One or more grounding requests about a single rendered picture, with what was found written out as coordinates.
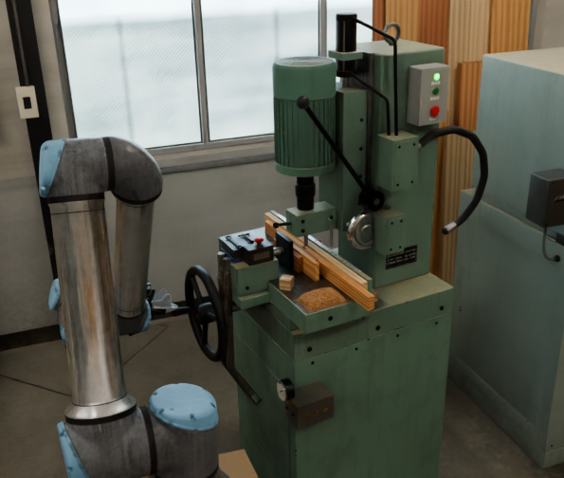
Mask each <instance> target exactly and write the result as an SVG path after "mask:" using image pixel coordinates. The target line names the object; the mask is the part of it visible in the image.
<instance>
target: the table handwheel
mask: <svg viewBox="0 0 564 478"><path fill-rule="evenodd" d="M195 275H197V276H198V277H199V278H200V279H201V281H202V282H203V284H204V286H205V288H206V290H207V292H208V293H209V298H210V301H211V303H205V302H204V299H203V297H202V294H201V292H200V289H199V286H198V283H197V281H196V278H195ZM193 290H194V292H195V295H196V298H197V301H198V303H199V305H197V306H195V301H194V292H193ZM185 299H186V306H189V307H190V309H191V312H188V315H189V319H190V323H191V328H192V331H193V334H194V336H195V338H196V340H197V342H198V344H199V346H200V348H201V350H202V352H203V353H204V354H205V356H206V357H207V358H208V359H210V360H211V361H214V362H218V361H221V360H222V359H223V358H224V357H225V355H226V353H227V344H228V334H227V320H226V315H225V313H226V310H225V303H222V301H221V298H220V295H219V292H218V290H217V288H216V285H215V283H214V281H213V280H212V279H211V277H210V275H209V274H208V272H207V271H206V270H205V269H204V268H202V267H200V266H192V267H190V268H189V270H188V271H187V274H186V278H185ZM232 310H233V311H232V312H236V311H240V310H243V309H241V308H240V307H239V306H238V305H237V304H236V303H235V302H234V301H232ZM211 322H216V323H217V331H218V347H217V351H216V352H214V351H213V350H212V348H211V347H210V346H209V343H208V324H209V323H211ZM200 324H201V325H202V328H201V325H200Z"/></svg>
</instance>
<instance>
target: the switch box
mask: <svg viewBox="0 0 564 478"><path fill-rule="evenodd" d="M449 70H450V66H449V65H447V64H439V63H433V64H419V65H412V66H409V81H408V100H407V119H406V122H408V123H410V124H413V125H416V126H424V125H430V124H434V123H440V122H446V109H447V96H448V83H449ZM435 73H439V75H440V78H439V79H438V80H437V81H435V80H434V79H433V75H434V74H435ZM438 81H440V84H434V85H431V82H438ZM435 86H436V87H438V88H439V93H438V95H436V96H439V100H432V101H431V100H430V97H436V96H434V95H432V89H433V87H435ZM434 105H437V106H439V108H440V113H439V114H438V116H436V117H438V119H435V120H429V118H433V116H432V115H431V114H430V110H431V108H432V107H433V106H434Z"/></svg>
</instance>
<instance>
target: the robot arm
mask: <svg viewBox="0 0 564 478"><path fill-rule="evenodd" d="M162 187H163V177H162V173H161V170H160V168H159V166H158V164H157V163H156V161H155V159H154V158H153V157H152V156H151V155H150V154H149V153H148V152H147V151H146V150H145V149H144V148H143V147H141V146H140V145H138V144H136V143H135V142H133V141H131V140H129V139H127V138H122V137H116V136H107V137H96V138H62V139H55V140H48V141H46V142H44V143H43V144H42V146H41V150H40V164H39V193H40V196H41V197H43V198H46V197H47V202H48V206H49V207H50V215H51V223H52V230H53V239H54V247H55V254H56V263H57V270H58V279H55V280H54V282H53V283H52V286H51V288H50V293H49V300H48V306H49V309H50V310H52V311H55V310H57V314H58V320H59V325H60V334H61V336H62V339H63V342H64V344H65V345H66V350H67V357H68V366H69V374H70V381H71V390H72V397H73V400H72V402H71V403H70V405H69V406H68V407H67V408H66V410H65V411H64V414H65V422H63V421H62V422H60V423H59V424H58V425H57V429H58V434H59V437H60V442H61V447H62V451H63V456H64V463H65V467H66V471H67V476H68V478H141V477H146V476H150V475H151V478H225V477H224V475H223V473H222V471H221V469H220V467H219V459H218V421H219V417H218V413H217V406H216V401H215V399H214V397H213V396H212V395H211V394H210V393H209V392H208V391H206V390H204V389H203V388H201V387H199V386H196V385H192V384H187V383H178V384H169V385H165V386H163V387H160V388H158V389H157V390H155V391H154V392H153V395H151V397H150V400H149V405H144V406H139V407H137V406H136V400H135V399H134V398H133V397H132V396H131V395H129V394H127V393H126V391H125V383H124V375H123V367H122V358H121V350H120V342H119V336H122V335H129V336H133V335H134V334H138V333H140V332H144V331H147V330H148V329H149V328H150V325H151V315H162V314H165V313H169V312H171V311H173V310H175V309H177V308H178V306H177V304H174V303H172V296H171V295H170V294H168V291H167V289H161V290H160V291H159V292H158V294H156V295H155V289H151V284H150V283H148V280H147V279H148V268H149V258H150V247H151V237H152V226H153V216H154V205H155V201H156V200H157V199H158V198H159V197H160V195H161V194H162ZM108 191H111V193H112V195H113V196H114V197H115V198H116V200H117V209H116V235H115V262H114V282H113V275H112V268H111V259H110V250H109V242H108V233H107V226H106V217H105V208H104V201H105V197H104V192H108ZM64 202H65V203H64Z"/></svg>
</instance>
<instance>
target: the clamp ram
mask: <svg viewBox="0 0 564 478"><path fill-rule="evenodd" d="M275 235H276V247H275V248H274V256H276V258H277V259H278V260H279V261H280V262H281V263H283V264H284V265H285V266H286V267H288V268H289V269H291V268H294V254H293V241H292V240H291V239H290V238H288V237H287V236H286V235H284V234H283V233H281V232H280V231H276V232H275Z"/></svg>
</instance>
